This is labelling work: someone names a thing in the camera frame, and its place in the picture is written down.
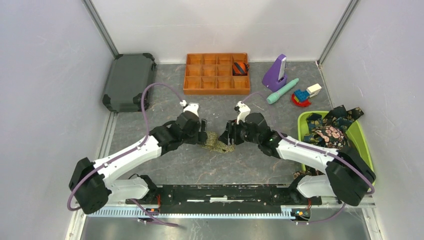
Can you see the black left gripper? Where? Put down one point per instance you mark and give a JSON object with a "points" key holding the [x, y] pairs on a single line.
{"points": [[200, 137]]}

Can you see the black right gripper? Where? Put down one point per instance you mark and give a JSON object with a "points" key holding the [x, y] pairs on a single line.
{"points": [[232, 127]]}

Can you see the green gold vine tie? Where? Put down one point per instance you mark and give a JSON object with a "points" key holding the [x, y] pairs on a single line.
{"points": [[213, 144]]}

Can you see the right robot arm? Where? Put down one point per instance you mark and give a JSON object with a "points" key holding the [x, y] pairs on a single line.
{"points": [[345, 175]]}

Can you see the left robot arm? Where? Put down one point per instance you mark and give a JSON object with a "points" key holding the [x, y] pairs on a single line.
{"points": [[95, 183]]}

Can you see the orange wooden compartment tray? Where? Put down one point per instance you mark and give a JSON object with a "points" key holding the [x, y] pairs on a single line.
{"points": [[211, 74]]}

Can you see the rolled orange striped tie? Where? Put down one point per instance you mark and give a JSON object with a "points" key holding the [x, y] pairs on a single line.
{"points": [[240, 68]]}

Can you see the purple metronome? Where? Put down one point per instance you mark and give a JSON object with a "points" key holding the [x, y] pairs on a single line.
{"points": [[276, 78]]}

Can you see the colourful toy brick boat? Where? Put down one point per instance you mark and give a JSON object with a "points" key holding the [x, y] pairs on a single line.
{"points": [[301, 98]]}

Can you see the navy orange floral tie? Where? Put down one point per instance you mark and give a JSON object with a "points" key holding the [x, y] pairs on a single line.
{"points": [[315, 120]]}

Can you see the dark green hard case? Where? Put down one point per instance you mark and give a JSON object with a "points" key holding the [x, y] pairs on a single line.
{"points": [[128, 76]]}

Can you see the black pink rose tie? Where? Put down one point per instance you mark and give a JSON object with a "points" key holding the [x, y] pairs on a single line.
{"points": [[328, 137]]}

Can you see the black gold leaf tie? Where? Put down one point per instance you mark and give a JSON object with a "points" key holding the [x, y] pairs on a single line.
{"points": [[341, 118]]}

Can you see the lime green plastic bin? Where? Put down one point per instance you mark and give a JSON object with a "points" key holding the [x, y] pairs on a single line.
{"points": [[354, 133]]}

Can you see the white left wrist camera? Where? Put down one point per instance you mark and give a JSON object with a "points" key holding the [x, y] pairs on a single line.
{"points": [[191, 107]]}

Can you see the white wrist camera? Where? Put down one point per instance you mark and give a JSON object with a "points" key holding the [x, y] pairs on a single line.
{"points": [[243, 111], [191, 107]]}

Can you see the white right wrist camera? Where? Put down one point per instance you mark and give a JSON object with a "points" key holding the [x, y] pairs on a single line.
{"points": [[243, 111]]}

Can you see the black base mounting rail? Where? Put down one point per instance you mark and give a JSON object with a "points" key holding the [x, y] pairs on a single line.
{"points": [[225, 198]]}

